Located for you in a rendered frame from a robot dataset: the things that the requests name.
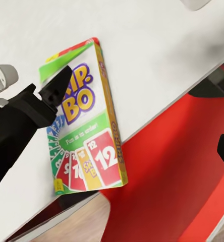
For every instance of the swivel chair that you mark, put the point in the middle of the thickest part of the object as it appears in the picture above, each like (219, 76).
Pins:
(175, 191)

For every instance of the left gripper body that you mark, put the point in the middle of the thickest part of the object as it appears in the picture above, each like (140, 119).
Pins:
(22, 117)

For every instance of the desk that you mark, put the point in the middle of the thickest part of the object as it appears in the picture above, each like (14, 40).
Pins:
(154, 52)

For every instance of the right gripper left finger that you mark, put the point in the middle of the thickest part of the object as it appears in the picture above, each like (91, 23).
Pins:
(8, 149)

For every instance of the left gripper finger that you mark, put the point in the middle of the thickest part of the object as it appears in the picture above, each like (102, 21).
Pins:
(53, 93)
(31, 88)

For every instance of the board game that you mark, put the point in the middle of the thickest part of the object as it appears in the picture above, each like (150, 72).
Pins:
(84, 142)

